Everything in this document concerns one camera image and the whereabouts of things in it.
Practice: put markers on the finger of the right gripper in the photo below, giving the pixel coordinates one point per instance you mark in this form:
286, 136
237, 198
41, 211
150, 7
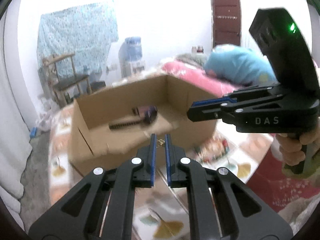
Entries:
211, 112
213, 101

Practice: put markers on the gold butterfly charm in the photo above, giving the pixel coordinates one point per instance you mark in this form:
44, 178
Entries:
160, 143

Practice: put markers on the pink strap digital watch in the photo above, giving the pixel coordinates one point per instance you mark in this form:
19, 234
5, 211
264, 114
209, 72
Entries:
142, 116

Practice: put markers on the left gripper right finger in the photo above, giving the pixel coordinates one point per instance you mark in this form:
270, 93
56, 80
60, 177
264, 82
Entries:
220, 205

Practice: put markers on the dark red door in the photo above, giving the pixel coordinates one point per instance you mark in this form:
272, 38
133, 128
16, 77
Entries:
226, 22

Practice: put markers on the teal patterned hanging cloth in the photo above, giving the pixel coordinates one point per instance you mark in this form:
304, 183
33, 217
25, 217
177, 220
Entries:
87, 31

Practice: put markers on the wooden chair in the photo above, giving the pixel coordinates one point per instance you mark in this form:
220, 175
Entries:
59, 84

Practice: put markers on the brown cardboard box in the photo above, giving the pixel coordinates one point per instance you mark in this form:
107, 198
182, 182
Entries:
108, 127

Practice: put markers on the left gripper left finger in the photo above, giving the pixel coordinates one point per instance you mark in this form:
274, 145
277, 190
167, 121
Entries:
100, 205

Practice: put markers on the white curtain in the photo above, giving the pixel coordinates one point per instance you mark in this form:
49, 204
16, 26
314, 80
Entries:
15, 147

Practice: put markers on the white plastic bag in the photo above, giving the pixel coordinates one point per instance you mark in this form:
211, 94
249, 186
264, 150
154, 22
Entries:
48, 108

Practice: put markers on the patterned tile tablecloth board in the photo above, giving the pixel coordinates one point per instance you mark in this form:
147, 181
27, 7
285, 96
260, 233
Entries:
113, 145

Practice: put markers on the teal pillow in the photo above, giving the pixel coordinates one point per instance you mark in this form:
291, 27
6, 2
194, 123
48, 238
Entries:
239, 65

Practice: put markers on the blue water jug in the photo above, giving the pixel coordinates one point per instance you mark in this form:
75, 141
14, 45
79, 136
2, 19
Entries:
131, 57

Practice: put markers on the right hand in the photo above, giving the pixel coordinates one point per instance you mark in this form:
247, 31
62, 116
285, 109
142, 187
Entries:
291, 149

